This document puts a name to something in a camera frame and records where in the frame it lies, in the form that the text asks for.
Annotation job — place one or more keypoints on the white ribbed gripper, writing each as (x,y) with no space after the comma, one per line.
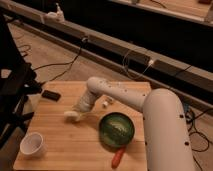
(86,102)

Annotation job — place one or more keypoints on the white sponge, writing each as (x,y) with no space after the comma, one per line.
(73,115)

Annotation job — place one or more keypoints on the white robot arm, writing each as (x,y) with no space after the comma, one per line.
(167,140)

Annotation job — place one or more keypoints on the white tube bottle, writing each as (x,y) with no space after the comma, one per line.
(108,101)

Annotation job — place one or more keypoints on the black rectangular remote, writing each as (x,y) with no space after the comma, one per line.
(51,95)

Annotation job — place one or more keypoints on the green frying pan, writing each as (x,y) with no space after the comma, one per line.
(116,130)

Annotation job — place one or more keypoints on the white paper cup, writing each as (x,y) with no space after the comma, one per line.
(33,145)

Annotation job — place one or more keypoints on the black tripod stand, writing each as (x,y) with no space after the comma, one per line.
(17,80)

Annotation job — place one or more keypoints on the white object on ledge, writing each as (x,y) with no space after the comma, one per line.
(58,15)

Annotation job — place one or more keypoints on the orange pan handle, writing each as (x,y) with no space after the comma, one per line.
(117,157)

